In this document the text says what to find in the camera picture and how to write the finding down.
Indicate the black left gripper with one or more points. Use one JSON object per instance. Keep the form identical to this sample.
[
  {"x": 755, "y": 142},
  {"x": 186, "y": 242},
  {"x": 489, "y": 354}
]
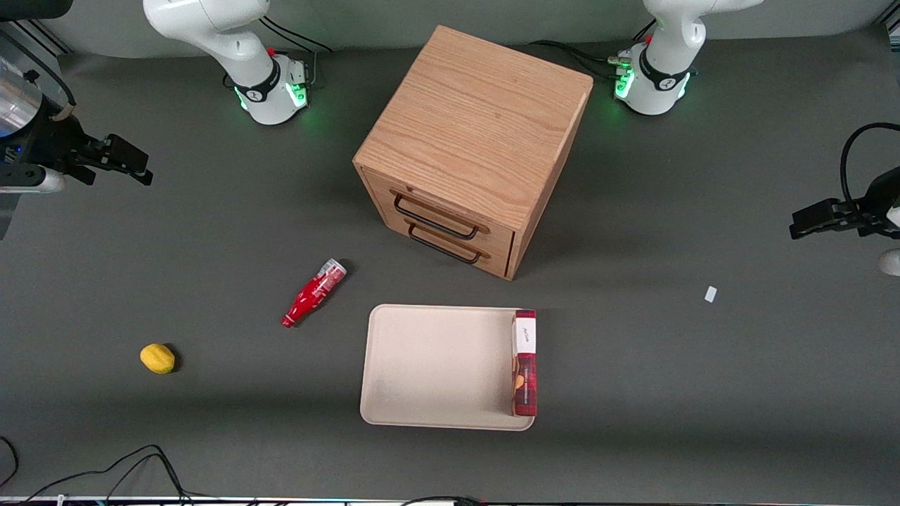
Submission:
[{"x": 874, "y": 204}]

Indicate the small white tape piece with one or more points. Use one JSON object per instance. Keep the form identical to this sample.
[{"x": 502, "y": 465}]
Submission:
[{"x": 711, "y": 294}]

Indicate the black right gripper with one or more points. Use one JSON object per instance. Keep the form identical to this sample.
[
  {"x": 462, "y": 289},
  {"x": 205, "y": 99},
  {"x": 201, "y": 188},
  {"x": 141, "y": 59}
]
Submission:
[{"x": 58, "y": 143}]

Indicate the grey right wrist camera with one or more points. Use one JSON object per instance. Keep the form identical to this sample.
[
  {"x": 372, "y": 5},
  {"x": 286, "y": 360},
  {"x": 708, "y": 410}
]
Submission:
[{"x": 35, "y": 181}]

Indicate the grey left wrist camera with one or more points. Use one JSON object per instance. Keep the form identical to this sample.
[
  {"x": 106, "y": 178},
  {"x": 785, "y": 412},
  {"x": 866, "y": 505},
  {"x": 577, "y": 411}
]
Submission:
[{"x": 891, "y": 262}]

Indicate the aluminium frame rail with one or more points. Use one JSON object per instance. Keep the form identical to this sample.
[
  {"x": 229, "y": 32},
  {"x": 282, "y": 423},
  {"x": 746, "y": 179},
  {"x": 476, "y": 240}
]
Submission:
[{"x": 42, "y": 39}]

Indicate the red cookie box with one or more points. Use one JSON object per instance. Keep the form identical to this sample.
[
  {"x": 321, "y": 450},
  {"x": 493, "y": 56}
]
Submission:
[{"x": 524, "y": 365}]

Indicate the red coke bottle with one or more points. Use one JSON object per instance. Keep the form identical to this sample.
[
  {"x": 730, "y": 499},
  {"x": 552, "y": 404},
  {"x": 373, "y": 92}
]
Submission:
[{"x": 313, "y": 294}]

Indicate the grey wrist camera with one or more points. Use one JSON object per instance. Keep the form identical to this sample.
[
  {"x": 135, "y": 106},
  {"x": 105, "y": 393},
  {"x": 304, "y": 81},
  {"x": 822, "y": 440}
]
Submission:
[
  {"x": 35, "y": 181},
  {"x": 891, "y": 262}
]

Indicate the beige plastic tray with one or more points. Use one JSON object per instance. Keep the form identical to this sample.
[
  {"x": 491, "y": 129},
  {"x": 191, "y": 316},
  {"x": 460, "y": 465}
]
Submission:
[{"x": 436, "y": 365}]

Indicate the yellow lemon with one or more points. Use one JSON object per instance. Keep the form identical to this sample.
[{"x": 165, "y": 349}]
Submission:
[{"x": 157, "y": 358}]

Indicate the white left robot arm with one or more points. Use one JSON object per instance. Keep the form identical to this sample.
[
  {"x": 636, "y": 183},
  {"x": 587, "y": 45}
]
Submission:
[{"x": 664, "y": 63}]

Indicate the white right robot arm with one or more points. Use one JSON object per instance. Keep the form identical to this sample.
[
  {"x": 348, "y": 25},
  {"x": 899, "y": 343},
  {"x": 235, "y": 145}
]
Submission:
[{"x": 235, "y": 49}]

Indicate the wooden drawer cabinet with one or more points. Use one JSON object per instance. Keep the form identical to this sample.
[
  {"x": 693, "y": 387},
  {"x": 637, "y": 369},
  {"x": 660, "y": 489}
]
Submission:
[{"x": 478, "y": 133}]

